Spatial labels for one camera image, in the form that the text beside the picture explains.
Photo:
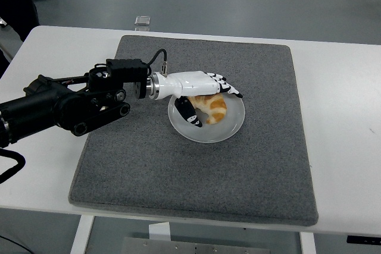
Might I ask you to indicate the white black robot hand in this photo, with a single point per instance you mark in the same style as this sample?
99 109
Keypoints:
193 83

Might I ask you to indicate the golden croissant bread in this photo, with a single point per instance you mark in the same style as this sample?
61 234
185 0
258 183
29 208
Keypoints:
217 108

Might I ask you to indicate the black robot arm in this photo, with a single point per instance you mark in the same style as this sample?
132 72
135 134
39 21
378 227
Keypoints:
35 108

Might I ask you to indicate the round white plate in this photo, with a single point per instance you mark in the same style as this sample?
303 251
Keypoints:
214 132

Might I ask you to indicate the grey metal plate with screws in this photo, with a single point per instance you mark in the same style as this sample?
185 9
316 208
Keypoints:
193 246

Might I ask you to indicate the small clear square box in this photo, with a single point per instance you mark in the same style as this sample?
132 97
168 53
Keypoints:
142 20

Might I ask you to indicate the grey felt mat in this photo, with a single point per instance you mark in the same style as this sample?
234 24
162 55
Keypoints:
193 176

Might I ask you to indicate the white table leg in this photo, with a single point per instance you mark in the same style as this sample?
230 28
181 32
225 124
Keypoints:
308 243
81 236

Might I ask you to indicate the black table control panel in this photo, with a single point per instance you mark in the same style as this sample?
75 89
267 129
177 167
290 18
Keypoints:
363 239

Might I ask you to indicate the white table centre bracket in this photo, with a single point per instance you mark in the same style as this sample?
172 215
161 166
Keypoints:
159 231

